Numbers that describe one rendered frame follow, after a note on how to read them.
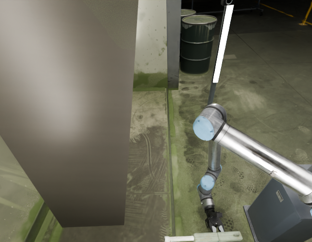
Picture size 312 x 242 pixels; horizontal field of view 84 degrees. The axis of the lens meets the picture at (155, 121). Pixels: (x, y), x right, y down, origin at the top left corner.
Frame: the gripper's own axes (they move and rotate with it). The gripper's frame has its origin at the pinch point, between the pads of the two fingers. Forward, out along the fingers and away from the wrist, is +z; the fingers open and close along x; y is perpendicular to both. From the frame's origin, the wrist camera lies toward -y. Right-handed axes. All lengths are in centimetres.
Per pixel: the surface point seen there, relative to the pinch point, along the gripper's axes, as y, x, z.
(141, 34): -48, 47, -228
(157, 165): 34, 26, -76
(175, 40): -49, 0, -223
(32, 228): 48, 128, -27
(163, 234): 34.6, 27.9, -13.9
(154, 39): -46, 28, -226
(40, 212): 48, 126, -38
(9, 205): 31, 143, -37
